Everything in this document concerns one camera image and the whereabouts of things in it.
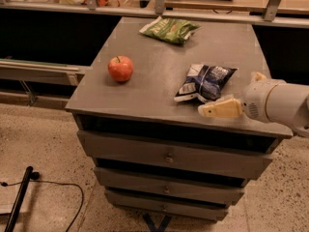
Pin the bottom grey drawer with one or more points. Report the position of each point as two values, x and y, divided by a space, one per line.
168 206

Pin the middle grey drawer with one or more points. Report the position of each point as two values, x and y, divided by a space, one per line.
142 182

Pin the green chip bag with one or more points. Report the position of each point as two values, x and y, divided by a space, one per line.
170 30

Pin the blue chip bag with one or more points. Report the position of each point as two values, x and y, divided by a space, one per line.
204 83

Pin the black pole on floor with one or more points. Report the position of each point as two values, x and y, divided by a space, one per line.
27 177

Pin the top grey drawer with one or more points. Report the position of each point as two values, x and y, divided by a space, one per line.
237 164

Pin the grey drawer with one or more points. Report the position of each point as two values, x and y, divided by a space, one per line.
142 182
237 164
168 206

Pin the grey drawer cabinet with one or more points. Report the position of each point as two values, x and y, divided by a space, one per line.
144 107

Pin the metal railing frame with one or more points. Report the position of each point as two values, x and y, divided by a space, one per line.
154 8

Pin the red apple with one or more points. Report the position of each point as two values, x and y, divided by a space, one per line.
120 68

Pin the grey side shelf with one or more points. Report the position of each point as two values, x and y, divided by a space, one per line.
41 72

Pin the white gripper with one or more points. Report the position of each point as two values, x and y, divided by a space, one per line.
256 100

